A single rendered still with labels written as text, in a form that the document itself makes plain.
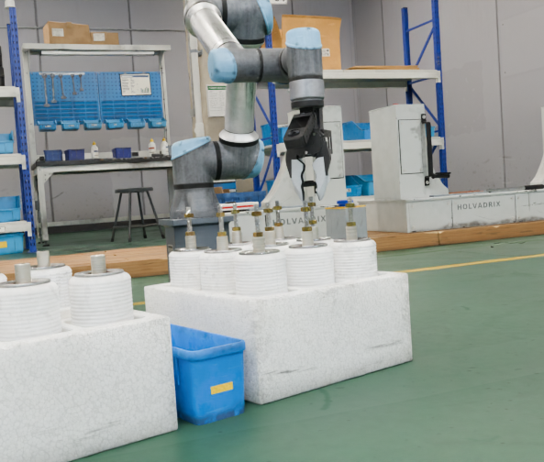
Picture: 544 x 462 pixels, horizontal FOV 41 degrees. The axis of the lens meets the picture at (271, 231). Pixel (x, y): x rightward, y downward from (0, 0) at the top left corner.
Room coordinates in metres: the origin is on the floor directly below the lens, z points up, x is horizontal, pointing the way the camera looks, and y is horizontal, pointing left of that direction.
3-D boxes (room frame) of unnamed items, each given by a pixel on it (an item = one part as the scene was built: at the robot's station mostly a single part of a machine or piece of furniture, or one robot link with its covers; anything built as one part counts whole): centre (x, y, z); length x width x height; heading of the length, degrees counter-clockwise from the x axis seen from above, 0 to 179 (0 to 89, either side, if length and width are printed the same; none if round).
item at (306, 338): (1.48, 0.00, 0.09); 0.39 x 0.39 x 0.18; 38
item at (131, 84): (7.44, 1.28, 1.54); 0.32 x 0.02 x 0.25; 112
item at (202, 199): (2.11, 0.22, 0.35); 0.15 x 0.15 x 0.10
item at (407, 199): (4.53, -1.35, 0.45); 1.51 x 0.57 x 0.74; 112
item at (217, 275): (1.41, 0.10, 0.16); 0.10 x 0.10 x 0.18
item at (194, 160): (2.11, 0.21, 0.47); 0.13 x 0.12 x 0.14; 108
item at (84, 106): (7.04, 1.53, 0.94); 1.40 x 0.70 x 1.88; 112
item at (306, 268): (1.39, -0.07, 0.16); 0.10 x 0.10 x 0.18
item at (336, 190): (3.98, 0.03, 0.45); 0.82 x 0.57 x 0.74; 112
